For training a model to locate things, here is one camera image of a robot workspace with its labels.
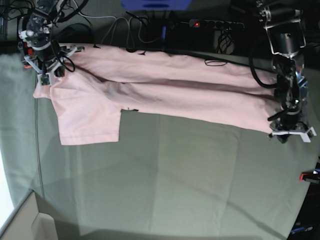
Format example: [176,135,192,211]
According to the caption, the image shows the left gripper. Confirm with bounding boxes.
[267,112,312,144]

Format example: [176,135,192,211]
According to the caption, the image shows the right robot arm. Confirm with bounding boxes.
[17,0,88,81]

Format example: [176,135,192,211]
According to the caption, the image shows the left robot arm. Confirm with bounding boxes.
[249,0,317,144]

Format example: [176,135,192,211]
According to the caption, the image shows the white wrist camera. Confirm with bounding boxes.
[37,72,56,86]
[300,127,317,143]

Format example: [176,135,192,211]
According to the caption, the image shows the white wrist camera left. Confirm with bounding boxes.
[300,127,317,143]

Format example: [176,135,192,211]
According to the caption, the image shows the red black table clamp right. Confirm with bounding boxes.
[299,168,320,185]

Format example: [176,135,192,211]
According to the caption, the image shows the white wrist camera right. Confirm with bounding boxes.
[37,72,56,86]

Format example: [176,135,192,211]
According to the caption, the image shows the blue plastic box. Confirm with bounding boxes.
[121,0,192,11]

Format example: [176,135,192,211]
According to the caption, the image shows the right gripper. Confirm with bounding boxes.
[23,43,85,77]

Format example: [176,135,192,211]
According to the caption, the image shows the red black table clamp left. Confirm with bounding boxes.
[17,41,34,70]

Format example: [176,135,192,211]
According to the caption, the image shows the grey white cables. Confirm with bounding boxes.
[72,0,161,48]

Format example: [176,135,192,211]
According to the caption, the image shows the green table cloth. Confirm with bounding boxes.
[0,54,320,240]

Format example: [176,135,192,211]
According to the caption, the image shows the red black table clamp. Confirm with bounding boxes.
[299,168,320,185]
[17,41,34,70]

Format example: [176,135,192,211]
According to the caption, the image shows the pink t-shirt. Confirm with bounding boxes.
[33,44,280,146]

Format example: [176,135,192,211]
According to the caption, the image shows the beige cardboard box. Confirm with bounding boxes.
[0,190,59,240]

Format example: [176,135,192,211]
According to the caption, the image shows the white power strip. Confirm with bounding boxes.
[188,19,245,31]

